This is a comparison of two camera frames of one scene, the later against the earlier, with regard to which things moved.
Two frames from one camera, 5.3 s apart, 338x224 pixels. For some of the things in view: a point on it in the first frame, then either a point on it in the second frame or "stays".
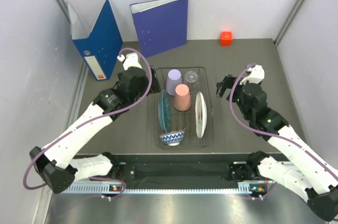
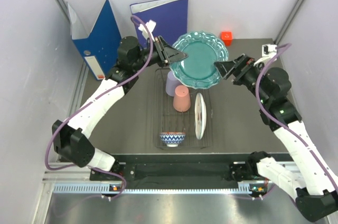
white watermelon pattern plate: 200,109 stays
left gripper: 155,88 -> 166,53
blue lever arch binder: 100,49 stays
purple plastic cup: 174,78 stays
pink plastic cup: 182,98 stays
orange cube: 226,38 stays
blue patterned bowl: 172,138 stays
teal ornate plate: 164,109 -> 198,70
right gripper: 221,87 -> 247,66
